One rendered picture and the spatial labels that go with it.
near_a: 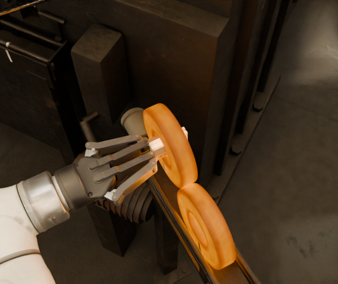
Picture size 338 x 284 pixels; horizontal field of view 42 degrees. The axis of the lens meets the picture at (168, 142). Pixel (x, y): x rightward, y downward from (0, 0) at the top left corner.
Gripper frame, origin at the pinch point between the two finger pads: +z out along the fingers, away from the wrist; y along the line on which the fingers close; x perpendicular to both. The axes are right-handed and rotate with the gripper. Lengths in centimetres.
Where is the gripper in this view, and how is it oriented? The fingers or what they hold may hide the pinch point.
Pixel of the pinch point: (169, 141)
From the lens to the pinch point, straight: 78.0
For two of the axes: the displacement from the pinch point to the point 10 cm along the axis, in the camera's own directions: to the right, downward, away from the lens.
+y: 4.7, 7.5, -4.7
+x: -0.4, -5.1, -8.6
